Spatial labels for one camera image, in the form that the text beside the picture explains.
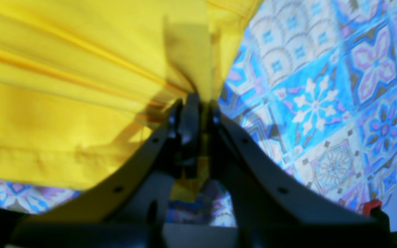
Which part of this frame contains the patterned blue tablecloth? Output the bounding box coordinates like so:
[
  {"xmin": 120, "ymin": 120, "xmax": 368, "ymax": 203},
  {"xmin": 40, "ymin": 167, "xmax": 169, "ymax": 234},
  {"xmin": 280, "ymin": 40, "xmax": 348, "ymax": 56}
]
[{"xmin": 0, "ymin": 0, "xmax": 397, "ymax": 215}]

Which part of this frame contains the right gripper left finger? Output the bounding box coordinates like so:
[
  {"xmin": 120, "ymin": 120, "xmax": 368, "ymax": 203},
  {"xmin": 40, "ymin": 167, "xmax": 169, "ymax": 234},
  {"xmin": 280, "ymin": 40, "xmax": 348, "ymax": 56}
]
[{"xmin": 9, "ymin": 94, "xmax": 201, "ymax": 248}]

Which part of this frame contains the yellow T-shirt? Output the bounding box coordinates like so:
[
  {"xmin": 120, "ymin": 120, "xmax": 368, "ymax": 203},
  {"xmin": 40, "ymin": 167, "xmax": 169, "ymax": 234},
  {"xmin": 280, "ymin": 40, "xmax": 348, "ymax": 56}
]
[{"xmin": 0, "ymin": 0, "xmax": 263, "ymax": 190}]

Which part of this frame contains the red clamp left edge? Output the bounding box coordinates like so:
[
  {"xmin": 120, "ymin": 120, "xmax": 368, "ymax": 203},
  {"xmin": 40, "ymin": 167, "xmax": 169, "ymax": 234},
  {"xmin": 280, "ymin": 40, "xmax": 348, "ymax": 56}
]
[{"xmin": 362, "ymin": 199, "xmax": 383, "ymax": 216}]

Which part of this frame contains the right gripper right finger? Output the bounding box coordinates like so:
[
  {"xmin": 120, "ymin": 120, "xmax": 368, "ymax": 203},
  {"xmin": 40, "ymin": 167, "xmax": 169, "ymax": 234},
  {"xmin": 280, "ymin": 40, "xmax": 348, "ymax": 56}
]
[{"xmin": 208, "ymin": 103, "xmax": 392, "ymax": 248}]

